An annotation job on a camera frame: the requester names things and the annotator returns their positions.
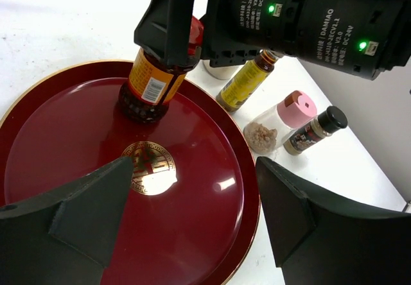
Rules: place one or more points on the pink lid seasoning jar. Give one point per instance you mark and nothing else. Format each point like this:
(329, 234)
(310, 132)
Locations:
(268, 131)

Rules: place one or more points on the black cap pepper bottle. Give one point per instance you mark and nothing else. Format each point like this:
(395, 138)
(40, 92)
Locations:
(320, 127)

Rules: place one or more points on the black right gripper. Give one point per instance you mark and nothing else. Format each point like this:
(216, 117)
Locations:
(234, 30)

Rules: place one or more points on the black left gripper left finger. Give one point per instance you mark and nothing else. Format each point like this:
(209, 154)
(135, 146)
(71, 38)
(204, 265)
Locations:
(66, 235)

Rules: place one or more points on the red round tray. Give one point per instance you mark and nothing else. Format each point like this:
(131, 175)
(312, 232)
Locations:
(193, 204)

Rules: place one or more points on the yellow label oil bottle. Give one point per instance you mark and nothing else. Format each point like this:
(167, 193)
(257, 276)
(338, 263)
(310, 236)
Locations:
(238, 90)

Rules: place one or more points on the red cap sauce jar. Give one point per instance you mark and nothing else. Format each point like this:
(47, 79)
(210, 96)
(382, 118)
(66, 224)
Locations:
(151, 85)

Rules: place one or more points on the white powder glass jar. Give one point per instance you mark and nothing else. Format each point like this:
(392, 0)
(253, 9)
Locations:
(221, 73)

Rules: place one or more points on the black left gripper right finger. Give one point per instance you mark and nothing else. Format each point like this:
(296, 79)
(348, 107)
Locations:
(320, 237)

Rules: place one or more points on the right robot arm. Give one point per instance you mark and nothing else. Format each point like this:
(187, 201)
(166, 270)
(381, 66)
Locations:
(359, 37)

